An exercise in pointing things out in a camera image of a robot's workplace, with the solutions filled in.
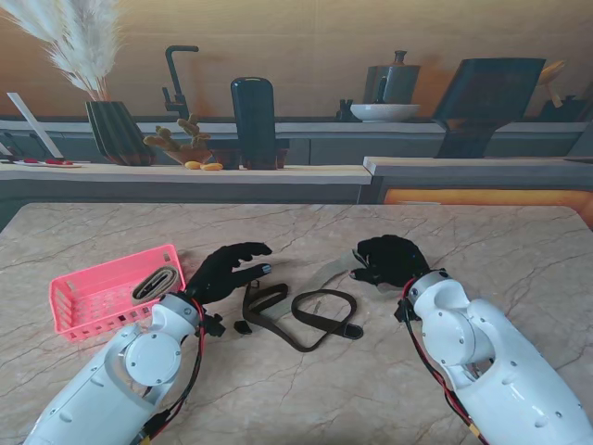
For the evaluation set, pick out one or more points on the wooden bowl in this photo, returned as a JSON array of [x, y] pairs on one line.
[[185, 156]]

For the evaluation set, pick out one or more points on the yellow kitchen utensils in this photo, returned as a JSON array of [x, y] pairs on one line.
[[551, 72]]

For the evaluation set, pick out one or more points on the dark brown woven belt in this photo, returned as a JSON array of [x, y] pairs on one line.
[[301, 320]]

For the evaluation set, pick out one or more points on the grey kitchen counter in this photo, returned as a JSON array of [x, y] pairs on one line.
[[347, 143]]

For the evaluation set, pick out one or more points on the light wooden counter shelf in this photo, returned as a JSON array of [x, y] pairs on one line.
[[139, 175]]

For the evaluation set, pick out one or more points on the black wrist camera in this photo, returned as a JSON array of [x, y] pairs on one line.
[[402, 310], [214, 324]]

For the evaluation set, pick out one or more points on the beige woven belt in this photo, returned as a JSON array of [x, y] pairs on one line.
[[331, 271], [155, 285]]

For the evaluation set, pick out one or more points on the grey lidded pot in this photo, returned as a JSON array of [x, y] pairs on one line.
[[398, 83]]

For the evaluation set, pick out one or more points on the orange fruit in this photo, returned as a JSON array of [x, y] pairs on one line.
[[211, 167], [192, 164]]

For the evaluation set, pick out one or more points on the dark ribbed vase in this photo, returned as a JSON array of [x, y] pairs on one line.
[[116, 134]]

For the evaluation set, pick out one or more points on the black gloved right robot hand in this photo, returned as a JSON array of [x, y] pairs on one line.
[[394, 262]]

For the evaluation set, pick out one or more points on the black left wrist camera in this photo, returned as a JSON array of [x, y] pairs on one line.
[[214, 324]]

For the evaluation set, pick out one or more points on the black tall cylinder appliance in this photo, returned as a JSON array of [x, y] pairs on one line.
[[254, 116]]

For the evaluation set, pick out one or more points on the pink plastic storage basket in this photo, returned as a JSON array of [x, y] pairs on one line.
[[92, 287]]

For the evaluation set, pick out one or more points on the white leaning board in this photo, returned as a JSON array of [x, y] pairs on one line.
[[32, 123]]

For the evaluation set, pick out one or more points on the small black countertop item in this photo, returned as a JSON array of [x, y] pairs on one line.
[[345, 111]]

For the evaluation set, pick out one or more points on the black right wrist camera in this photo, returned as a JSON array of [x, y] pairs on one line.
[[402, 310]]

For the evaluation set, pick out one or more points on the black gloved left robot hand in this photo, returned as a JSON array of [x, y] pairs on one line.
[[218, 278]]

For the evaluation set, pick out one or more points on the white pampas grass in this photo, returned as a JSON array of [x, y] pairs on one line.
[[88, 51]]

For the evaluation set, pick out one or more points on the black angled slab stand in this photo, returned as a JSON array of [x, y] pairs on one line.
[[486, 102]]

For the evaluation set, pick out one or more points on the white plate with red food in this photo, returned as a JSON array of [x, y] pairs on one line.
[[46, 162]]

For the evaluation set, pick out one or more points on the pale stone counter slab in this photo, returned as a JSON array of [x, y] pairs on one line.
[[463, 166]]

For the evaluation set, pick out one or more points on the black utensil holder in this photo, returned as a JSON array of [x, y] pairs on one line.
[[563, 109]]

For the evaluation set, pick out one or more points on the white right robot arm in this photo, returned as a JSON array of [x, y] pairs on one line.
[[491, 371]]

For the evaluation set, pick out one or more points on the white ceramic bowl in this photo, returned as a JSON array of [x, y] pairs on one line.
[[384, 112]]

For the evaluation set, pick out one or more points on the green cactus plant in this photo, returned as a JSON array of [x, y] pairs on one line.
[[190, 132]]

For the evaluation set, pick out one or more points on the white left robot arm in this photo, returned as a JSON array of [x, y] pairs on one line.
[[116, 380]]

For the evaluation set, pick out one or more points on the black kitchen faucet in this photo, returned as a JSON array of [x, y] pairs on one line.
[[175, 79]]

